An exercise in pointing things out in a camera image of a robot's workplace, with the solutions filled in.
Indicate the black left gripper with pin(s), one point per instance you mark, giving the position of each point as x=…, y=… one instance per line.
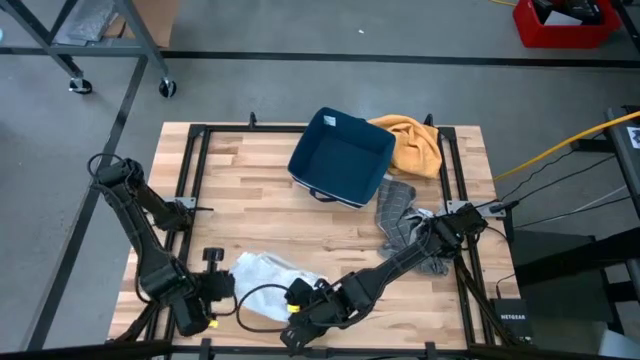
x=216, y=286

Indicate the grey metal wheeled cart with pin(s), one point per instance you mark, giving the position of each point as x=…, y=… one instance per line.
x=75, y=50

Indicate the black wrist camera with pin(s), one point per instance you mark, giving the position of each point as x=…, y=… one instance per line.
x=300, y=289
x=214, y=254

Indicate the red plastic bin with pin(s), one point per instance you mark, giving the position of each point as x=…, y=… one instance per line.
x=565, y=37

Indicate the grey checked towel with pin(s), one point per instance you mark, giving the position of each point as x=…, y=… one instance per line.
x=395, y=210

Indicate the orange towel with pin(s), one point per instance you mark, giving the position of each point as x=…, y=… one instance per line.
x=415, y=145

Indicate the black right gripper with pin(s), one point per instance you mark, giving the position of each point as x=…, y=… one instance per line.
x=330, y=307

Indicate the black Netgear network switch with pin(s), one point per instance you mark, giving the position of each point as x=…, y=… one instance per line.
x=512, y=325

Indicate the black side table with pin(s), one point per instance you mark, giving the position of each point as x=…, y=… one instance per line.
x=625, y=165

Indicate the navy white striped fabric basket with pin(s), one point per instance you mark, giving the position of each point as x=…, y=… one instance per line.
x=340, y=160

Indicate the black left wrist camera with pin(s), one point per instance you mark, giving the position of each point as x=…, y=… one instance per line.
x=214, y=254

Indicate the silver padded bag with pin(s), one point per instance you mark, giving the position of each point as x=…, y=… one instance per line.
x=90, y=20

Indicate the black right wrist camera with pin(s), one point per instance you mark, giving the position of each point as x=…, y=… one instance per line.
x=300, y=289

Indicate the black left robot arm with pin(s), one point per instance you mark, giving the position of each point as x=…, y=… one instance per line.
x=135, y=225

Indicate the brown cardboard box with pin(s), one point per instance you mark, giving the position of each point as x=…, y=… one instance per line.
x=160, y=20

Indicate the black metal table frame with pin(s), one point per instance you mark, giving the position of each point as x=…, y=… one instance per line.
x=240, y=128

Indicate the white checked towel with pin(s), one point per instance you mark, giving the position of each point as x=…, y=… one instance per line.
x=265, y=272

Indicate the black floor stand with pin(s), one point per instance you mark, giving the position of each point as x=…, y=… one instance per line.
x=575, y=260

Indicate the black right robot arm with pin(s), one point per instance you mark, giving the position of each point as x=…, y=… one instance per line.
x=400, y=265

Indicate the black items in bin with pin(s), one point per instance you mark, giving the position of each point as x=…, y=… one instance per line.
x=580, y=7

